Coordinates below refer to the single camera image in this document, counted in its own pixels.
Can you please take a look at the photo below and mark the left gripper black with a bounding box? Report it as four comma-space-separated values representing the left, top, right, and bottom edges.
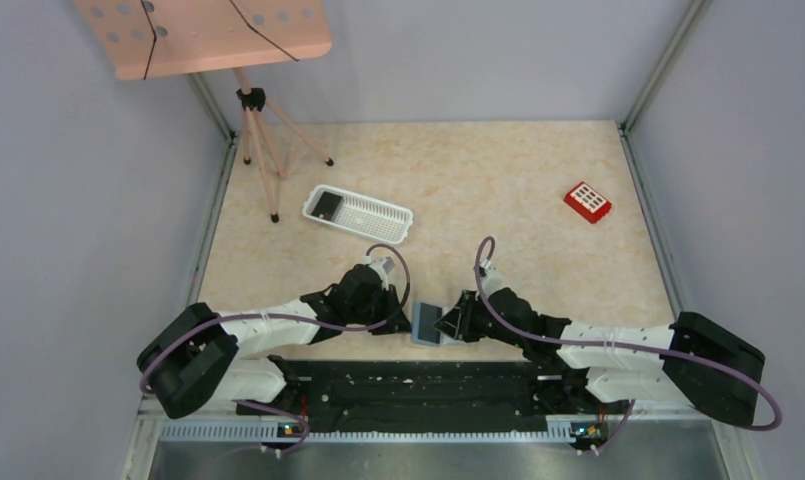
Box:
347, 284, 415, 335

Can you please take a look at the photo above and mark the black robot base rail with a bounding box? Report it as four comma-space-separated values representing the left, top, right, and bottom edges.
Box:
270, 357, 627, 435

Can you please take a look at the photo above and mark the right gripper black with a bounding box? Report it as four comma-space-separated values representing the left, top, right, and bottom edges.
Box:
433, 289, 526, 348

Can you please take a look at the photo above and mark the pink music stand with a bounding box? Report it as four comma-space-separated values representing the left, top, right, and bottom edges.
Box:
73, 0, 334, 222

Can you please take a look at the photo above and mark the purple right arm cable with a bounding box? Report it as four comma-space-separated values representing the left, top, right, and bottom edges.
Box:
473, 236, 784, 458

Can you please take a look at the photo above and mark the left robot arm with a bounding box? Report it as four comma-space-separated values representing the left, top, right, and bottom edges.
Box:
136, 261, 445, 419

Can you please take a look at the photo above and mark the black credit card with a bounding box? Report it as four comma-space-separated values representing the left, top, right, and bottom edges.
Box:
310, 191, 343, 222
412, 302, 443, 346

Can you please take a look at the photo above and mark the white plastic basket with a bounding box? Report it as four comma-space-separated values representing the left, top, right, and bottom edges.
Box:
302, 184, 414, 246

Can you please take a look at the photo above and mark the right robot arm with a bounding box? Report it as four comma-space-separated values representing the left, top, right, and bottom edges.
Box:
439, 288, 765, 428

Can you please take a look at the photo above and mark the red toy brick block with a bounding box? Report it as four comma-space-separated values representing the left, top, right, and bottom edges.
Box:
563, 181, 613, 224

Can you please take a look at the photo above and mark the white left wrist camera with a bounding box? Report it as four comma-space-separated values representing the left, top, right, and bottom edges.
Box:
364, 255, 396, 290

